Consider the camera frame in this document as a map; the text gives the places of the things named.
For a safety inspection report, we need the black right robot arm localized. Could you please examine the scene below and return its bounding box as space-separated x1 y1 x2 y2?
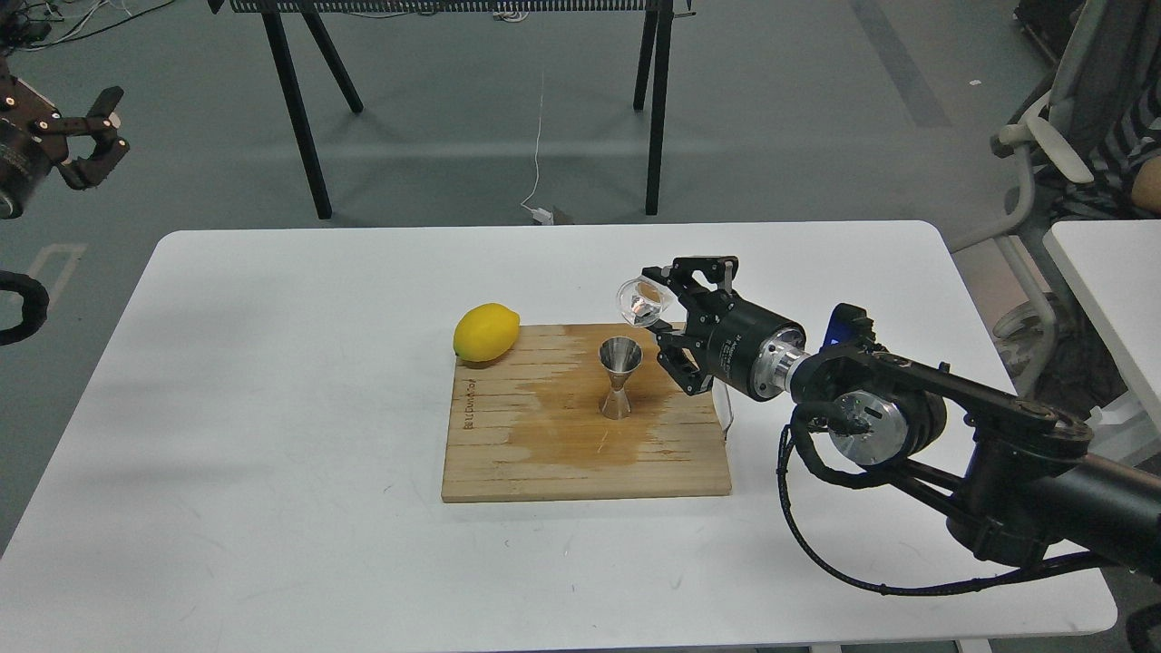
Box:
616 256 1158 598

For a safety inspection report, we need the white side table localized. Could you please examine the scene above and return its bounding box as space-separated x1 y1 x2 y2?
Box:
1043 218 1160 424

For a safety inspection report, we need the yellow lemon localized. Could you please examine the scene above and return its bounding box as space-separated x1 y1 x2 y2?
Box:
453 303 520 363

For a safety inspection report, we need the small clear glass cup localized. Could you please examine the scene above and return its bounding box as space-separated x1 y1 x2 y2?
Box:
615 277 677 329

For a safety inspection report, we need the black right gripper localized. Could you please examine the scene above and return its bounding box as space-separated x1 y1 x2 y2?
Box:
641 256 807 402

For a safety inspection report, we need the wooden cutting board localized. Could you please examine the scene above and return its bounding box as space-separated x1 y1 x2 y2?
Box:
441 324 731 503

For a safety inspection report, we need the office chair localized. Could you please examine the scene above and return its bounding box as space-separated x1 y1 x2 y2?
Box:
943 0 1161 462

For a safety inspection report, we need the white cable with plug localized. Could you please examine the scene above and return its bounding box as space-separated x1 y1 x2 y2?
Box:
520 73 556 227

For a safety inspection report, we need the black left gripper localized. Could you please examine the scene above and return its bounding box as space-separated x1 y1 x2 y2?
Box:
0 77 131 220

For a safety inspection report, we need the person in striped shirt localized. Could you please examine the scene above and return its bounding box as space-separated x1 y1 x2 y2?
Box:
1084 53 1161 220

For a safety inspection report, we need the steel double jigger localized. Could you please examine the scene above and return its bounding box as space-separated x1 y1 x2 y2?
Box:
599 336 642 419

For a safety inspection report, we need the floor cables bundle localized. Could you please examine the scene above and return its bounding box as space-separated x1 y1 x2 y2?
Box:
0 0 182 63

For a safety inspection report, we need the black trestle table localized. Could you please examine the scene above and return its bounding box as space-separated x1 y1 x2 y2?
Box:
208 1 695 222

